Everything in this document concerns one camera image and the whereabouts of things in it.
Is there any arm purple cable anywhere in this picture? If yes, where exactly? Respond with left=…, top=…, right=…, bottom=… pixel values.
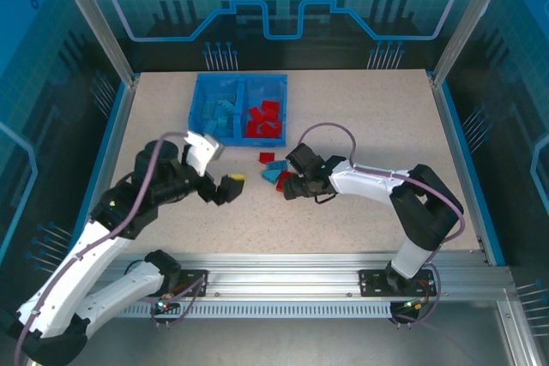
left=299, top=122, right=467, bottom=329
left=12, top=130, right=209, bottom=366

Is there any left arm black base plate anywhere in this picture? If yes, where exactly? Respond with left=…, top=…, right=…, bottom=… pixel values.
left=170, top=268, right=210, bottom=298

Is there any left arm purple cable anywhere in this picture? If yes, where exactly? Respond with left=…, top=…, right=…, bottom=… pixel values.
left=12, top=130, right=209, bottom=366

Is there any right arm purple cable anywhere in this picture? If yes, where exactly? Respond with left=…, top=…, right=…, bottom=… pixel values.
left=299, top=122, right=467, bottom=329

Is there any wide aluminium mounting rail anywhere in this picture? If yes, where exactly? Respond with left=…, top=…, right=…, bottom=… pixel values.
left=98, top=253, right=518, bottom=299

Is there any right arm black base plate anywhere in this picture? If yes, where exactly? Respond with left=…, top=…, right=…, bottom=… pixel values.
left=357, top=268, right=439, bottom=298

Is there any blue two-compartment plastic bin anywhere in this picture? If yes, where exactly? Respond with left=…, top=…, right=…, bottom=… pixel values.
left=188, top=73, right=289, bottom=149

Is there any aluminium side rail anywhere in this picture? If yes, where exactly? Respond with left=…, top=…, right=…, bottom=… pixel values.
left=68, top=75, right=141, bottom=255
left=427, top=71, right=495, bottom=266

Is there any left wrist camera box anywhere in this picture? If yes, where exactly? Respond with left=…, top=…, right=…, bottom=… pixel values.
left=183, top=130, right=227, bottom=177

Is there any aluminium frame post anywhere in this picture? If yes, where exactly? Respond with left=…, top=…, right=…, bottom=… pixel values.
left=47, top=0, right=141, bottom=87
left=430, top=0, right=518, bottom=89

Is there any slotted aluminium cable duct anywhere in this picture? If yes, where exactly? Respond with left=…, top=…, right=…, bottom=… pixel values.
left=115, top=302, right=395, bottom=320

